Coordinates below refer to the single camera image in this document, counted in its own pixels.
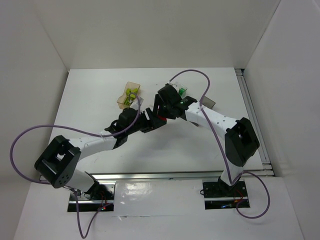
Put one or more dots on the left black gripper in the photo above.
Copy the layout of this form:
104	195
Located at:
152	120

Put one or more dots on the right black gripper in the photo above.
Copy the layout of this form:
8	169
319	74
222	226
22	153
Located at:
158	105

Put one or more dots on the green curved brick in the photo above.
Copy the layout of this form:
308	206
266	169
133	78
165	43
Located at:
182	92

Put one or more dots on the lime long lego brick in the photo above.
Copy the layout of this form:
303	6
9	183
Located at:
130	96

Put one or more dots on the red flower lego block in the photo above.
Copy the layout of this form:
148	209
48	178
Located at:
162	118

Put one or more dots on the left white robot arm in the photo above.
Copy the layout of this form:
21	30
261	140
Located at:
57	164

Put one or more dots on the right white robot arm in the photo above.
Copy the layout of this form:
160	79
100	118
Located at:
240	139

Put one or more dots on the clear transparent container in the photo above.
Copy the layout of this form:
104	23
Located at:
178	85

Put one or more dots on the orange transparent container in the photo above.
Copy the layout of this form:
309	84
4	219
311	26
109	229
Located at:
121	99

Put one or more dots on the dark grey transparent container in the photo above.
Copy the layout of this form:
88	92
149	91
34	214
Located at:
207	102

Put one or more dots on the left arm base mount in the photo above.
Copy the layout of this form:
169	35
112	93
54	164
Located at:
102	198

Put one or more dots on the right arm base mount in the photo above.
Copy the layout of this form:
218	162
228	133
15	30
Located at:
215	198

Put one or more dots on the aluminium rail right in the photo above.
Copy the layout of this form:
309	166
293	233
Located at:
267	170

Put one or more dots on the aluminium rail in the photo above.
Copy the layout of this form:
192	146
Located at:
157	176
267	170

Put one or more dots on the aluminium rail front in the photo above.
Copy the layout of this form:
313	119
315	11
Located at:
157	176

